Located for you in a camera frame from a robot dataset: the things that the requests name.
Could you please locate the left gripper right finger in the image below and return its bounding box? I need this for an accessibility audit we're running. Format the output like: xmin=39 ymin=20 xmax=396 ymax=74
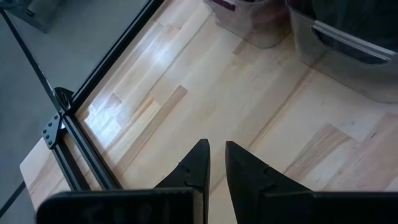
xmin=225 ymin=141 xmax=398 ymax=224

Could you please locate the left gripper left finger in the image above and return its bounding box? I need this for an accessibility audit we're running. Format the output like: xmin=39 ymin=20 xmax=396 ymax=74
xmin=35 ymin=139 xmax=211 ymax=224

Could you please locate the black rail end cap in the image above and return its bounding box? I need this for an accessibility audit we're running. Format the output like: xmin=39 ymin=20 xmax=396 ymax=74
xmin=52 ymin=86 xmax=75 ymax=112

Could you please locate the black corner bracket plate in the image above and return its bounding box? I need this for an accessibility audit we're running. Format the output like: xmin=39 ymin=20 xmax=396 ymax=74
xmin=42 ymin=113 xmax=65 ymax=150

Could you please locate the black table edge rail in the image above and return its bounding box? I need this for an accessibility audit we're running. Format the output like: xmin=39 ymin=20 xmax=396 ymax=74
xmin=51 ymin=113 xmax=124 ymax=191
xmin=70 ymin=0 xmax=164 ymax=110

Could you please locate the clear plastic bin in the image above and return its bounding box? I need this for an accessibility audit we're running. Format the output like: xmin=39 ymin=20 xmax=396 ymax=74
xmin=203 ymin=0 xmax=292 ymax=50
xmin=285 ymin=0 xmax=398 ymax=104

